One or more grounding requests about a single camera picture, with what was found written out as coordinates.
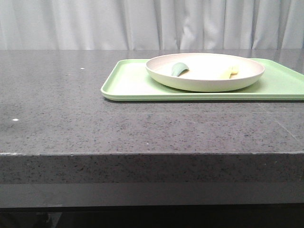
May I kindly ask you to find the white round plate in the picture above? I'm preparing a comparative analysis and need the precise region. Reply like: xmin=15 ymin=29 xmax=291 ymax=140
xmin=146 ymin=53 xmax=265 ymax=92

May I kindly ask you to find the yellow plastic fork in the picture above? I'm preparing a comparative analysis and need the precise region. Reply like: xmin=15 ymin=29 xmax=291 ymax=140
xmin=219 ymin=65 xmax=239 ymax=79

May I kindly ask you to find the white pleated curtain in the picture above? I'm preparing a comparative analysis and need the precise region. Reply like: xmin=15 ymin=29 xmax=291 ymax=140
xmin=0 ymin=0 xmax=304 ymax=50

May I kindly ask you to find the light green plastic spoon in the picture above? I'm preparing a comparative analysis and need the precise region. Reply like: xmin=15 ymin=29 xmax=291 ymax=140
xmin=171 ymin=62 xmax=189 ymax=77

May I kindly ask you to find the light green serving tray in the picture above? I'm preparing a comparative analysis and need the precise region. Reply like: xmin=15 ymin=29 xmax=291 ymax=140
xmin=101 ymin=58 xmax=304 ymax=102

